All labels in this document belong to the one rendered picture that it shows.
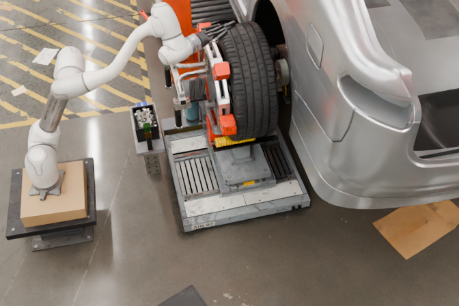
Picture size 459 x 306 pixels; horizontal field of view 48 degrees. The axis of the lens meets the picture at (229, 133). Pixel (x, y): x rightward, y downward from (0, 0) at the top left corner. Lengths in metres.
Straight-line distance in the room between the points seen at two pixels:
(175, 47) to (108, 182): 1.45
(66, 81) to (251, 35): 0.97
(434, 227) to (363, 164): 1.45
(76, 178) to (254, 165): 1.11
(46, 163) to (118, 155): 0.91
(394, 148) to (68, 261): 2.09
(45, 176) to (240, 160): 1.21
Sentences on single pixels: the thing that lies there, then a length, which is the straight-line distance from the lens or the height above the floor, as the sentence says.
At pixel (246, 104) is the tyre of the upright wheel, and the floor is 0.96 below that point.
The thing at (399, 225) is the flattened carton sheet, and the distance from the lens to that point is 3.54.
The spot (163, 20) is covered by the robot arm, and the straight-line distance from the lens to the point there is 2.48.
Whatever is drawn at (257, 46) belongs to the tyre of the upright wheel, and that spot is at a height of 1.17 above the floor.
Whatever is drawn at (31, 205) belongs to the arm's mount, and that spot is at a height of 0.40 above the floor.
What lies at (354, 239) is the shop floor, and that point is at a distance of 3.41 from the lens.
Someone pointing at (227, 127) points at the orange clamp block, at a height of 0.88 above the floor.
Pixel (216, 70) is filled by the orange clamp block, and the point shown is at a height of 1.14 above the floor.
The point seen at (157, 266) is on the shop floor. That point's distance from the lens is 3.26.
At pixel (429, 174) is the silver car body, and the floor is 1.14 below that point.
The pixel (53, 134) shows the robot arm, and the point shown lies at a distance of 3.12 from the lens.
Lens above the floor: 2.82
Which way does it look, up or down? 47 degrees down
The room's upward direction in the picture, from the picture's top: straight up
